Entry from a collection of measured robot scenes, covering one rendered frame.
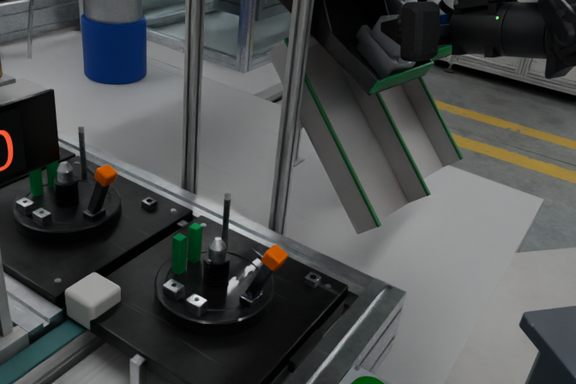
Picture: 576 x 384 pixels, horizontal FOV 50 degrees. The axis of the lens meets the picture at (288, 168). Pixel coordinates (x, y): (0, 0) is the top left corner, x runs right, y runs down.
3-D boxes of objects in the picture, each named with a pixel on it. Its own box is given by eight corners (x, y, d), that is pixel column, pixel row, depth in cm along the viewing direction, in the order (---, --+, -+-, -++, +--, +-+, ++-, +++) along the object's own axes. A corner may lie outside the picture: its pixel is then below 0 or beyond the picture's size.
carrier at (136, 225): (193, 221, 89) (195, 145, 83) (56, 310, 70) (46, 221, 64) (78, 165, 99) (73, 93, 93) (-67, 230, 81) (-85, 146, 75)
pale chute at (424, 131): (442, 167, 104) (464, 158, 101) (399, 192, 95) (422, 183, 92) (369, 21, 105) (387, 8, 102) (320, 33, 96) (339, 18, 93)
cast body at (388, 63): (405, 78, 80) (435, 38, 75) (383, 82, 77) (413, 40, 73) (368, 35, 83) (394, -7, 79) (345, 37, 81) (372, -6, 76)
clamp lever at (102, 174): (105, 211, 81) (118, 172, 76) (93, 218, 79) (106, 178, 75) (87, 193, 81) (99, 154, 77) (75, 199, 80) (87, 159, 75)
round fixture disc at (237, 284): (295, 288, 75) (297, 275, 74) (225, 356, 65) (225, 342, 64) (206, 243, 81) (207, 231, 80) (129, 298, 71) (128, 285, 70)
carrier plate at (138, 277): (346, 297, 78) (349, 284, 77) (232, 426, 60) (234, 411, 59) (201, 225, 88) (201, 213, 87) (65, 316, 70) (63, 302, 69)
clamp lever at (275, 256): (263, 294, 70) (290, 255, 65) (253, 303, 68) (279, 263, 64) (240, 273, 71) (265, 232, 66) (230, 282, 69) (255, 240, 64)
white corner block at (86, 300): (123, 312, 71) (122, 285, 69) (93, 334, 68) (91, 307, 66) (95, 295, 73) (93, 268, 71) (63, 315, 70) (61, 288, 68)
